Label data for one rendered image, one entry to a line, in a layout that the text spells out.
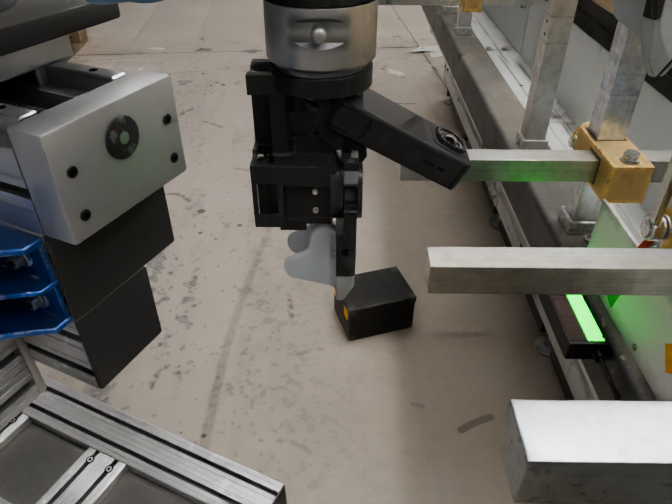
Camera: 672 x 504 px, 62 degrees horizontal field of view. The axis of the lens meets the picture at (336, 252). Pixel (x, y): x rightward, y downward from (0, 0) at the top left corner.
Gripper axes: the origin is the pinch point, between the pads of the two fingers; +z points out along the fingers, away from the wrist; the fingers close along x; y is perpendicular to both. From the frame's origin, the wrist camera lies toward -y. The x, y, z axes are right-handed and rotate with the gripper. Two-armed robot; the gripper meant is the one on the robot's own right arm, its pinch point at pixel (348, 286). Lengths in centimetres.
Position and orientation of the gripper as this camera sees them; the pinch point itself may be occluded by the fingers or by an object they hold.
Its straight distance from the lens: 50.9
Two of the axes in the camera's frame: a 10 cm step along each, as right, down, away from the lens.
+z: 0.0, 8.1, 5.9
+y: -10.0, -0.1, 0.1
